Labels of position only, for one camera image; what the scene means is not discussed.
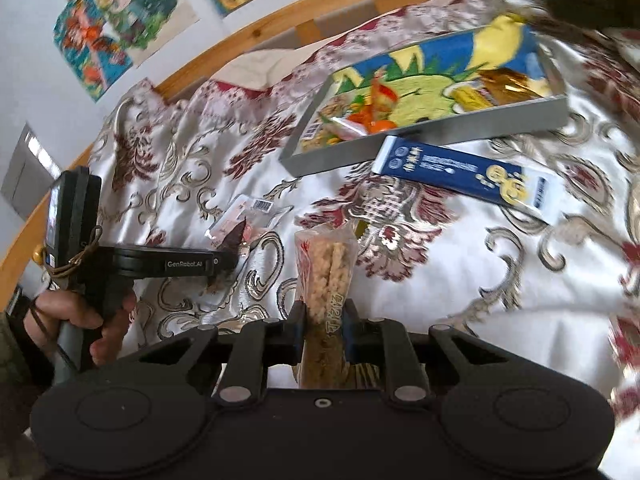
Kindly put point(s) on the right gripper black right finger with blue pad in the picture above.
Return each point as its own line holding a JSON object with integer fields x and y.
{"x": 387, "y": 345}

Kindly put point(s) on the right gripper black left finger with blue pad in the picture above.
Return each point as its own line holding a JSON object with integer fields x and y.
{"x": 259, "y": 346}

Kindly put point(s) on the rice stick snack pack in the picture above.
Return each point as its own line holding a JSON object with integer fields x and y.
{"x": 325, "y": 257}

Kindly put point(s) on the orange pink candy packet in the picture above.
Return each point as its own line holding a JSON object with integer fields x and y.
{"x": 379, "y": 103}

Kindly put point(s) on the small orange fruit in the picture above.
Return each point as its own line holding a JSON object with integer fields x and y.
{"x": 380, "y": 125}

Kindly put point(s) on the clear rice cracker snack pack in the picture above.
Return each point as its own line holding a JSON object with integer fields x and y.
{"x": 317, "y": 134}

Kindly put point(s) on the yellow seaweed snack packet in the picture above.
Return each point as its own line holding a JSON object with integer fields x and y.
{"x": 470, "y": 99}

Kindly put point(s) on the person's left hand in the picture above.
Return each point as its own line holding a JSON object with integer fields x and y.
{"x": 53, "y": 307}

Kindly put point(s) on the white pink snack packet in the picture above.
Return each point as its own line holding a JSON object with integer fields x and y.
{"x": 244, "y": 222}

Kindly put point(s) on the floral satin bed cover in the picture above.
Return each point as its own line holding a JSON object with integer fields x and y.
{"x": 564, "y": 295}

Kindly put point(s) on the blue white long box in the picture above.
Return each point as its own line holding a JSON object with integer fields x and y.
{"x": 539, "y": 193}

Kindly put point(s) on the gold foil snack packet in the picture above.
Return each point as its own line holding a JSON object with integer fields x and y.
{"x": 507, "y": 86}

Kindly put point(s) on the grey tray with dinosaur drawing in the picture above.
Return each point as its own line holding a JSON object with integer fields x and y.
{"x": 423, "y": 74}

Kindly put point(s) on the wooden bed frame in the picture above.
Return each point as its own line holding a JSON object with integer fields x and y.
{"x": 39, "y": 90}

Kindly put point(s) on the grey wall panel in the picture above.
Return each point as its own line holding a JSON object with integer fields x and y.
{"x": 30, "y": 174}

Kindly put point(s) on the anime girl wall drawing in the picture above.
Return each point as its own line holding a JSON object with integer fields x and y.
{"x": 92, "y": 52}

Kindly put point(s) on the blond child wall drawing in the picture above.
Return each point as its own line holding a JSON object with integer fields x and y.
{"x": 142, "y": 27}

